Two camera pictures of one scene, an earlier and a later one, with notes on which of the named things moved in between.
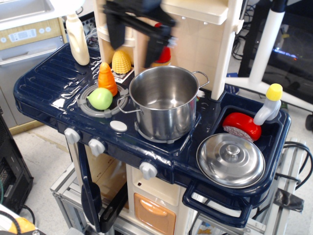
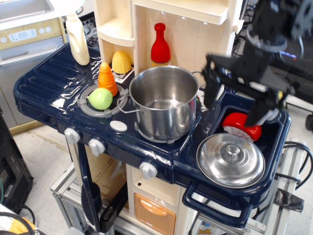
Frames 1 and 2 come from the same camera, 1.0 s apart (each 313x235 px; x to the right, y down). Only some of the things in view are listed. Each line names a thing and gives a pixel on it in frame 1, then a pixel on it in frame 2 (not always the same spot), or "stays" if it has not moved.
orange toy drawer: x=154 y=216 stays
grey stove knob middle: x=97 y=147 stays
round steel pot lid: x=232 y=160 stays
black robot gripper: x=150 y=15 -> x=253 y=69
